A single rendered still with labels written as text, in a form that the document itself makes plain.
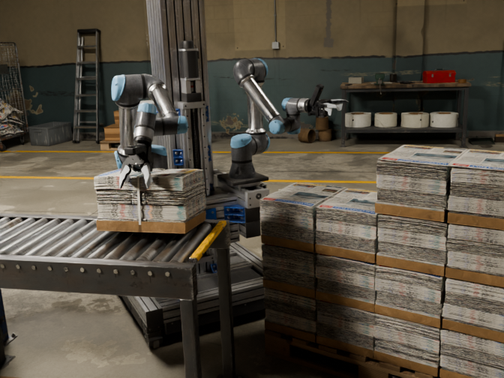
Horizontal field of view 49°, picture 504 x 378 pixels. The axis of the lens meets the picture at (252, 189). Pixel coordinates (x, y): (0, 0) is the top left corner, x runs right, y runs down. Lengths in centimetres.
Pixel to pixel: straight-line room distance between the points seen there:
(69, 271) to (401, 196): 133
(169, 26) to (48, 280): 151
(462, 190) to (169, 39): 168
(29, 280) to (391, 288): 146
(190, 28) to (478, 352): 210
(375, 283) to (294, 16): 702
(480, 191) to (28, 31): 932
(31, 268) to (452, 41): 778
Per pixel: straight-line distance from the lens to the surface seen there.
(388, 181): 236
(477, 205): 228
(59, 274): 218
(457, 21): 916
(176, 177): 217
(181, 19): 311
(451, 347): 253
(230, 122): 942
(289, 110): 302
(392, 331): 259
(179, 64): 310
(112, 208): 229
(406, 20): 899
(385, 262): 246
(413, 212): 235
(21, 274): 227
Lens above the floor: 155
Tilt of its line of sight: 15 degrees down
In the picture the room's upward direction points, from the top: 2 degrees counter-clockwise
